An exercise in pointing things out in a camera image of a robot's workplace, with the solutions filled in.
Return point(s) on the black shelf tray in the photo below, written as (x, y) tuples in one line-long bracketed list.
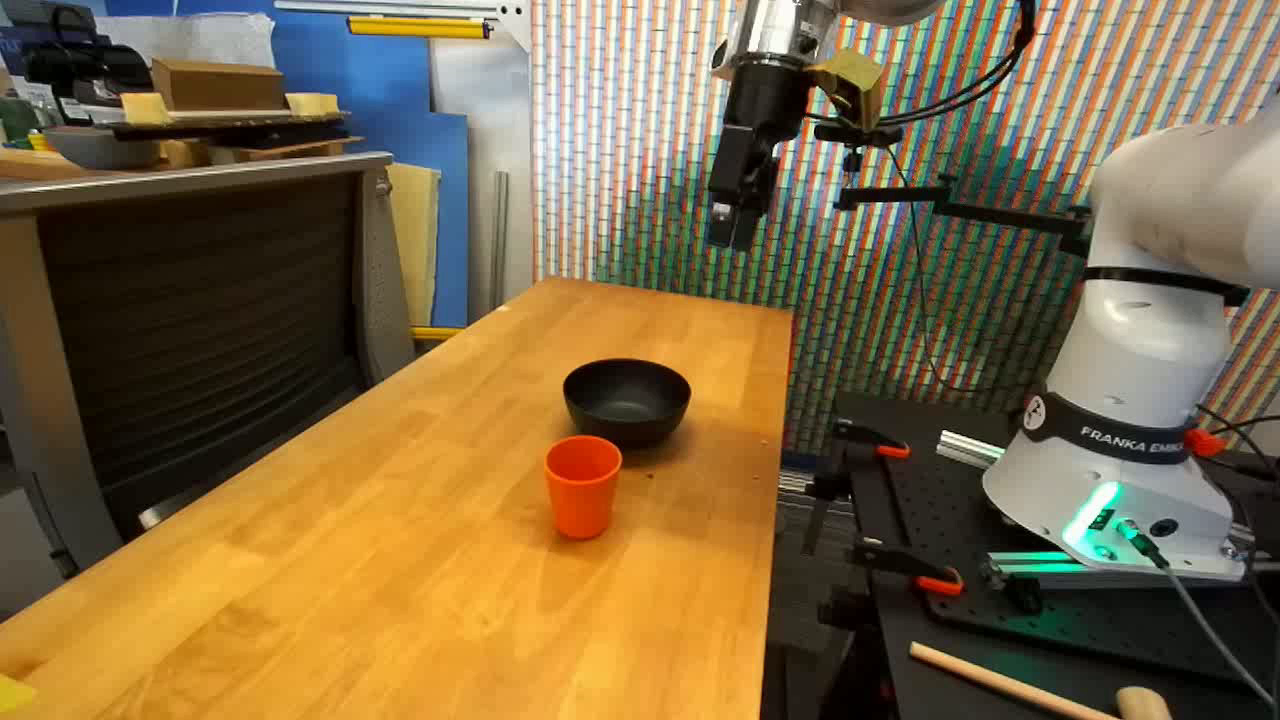
[(227, 130)]

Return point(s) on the pale yellow foam slab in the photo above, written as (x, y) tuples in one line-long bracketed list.
[(308, 106)]

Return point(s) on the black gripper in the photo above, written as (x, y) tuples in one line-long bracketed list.
[(767, 99)]

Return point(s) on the short aluminium bar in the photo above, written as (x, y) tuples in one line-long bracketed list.
[(968, 451)]

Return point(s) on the yellow tape piece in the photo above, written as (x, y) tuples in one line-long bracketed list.
[(13, 699)]

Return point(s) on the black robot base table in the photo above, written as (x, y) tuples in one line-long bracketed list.
[(934, 643)]

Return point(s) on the orange plastic cup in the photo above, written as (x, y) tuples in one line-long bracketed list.
[(580, 487)]

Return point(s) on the grey mesh office chair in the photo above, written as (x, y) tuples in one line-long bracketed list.
[(200, 334)]

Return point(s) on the beige foam panel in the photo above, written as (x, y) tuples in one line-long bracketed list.
[(413, 240)]

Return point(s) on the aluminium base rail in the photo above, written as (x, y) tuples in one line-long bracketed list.
[(1026, 565)]

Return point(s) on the yellow strip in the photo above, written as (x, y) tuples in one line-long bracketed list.
[(434, 334)]

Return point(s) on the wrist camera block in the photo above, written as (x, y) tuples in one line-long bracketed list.
[(855, 87)]

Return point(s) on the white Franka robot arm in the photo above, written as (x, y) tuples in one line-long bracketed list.
[(1147, 363)]

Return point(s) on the brown wooden box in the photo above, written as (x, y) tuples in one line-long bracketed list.
[(220, 81)]

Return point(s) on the black camera on boom mount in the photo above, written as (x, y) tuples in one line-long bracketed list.
[(963, 204)]

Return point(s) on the black device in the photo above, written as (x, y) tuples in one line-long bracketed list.
[(80, 63)]

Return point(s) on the black bowl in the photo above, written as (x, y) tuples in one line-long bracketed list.
[(625, 403)]

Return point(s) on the red knob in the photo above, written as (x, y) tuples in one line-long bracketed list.
[(1204, 442)]

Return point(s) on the yellow bar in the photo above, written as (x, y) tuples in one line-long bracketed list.
[(417, 25)]

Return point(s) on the blue board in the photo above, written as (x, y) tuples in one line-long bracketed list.
[(385, 94)]

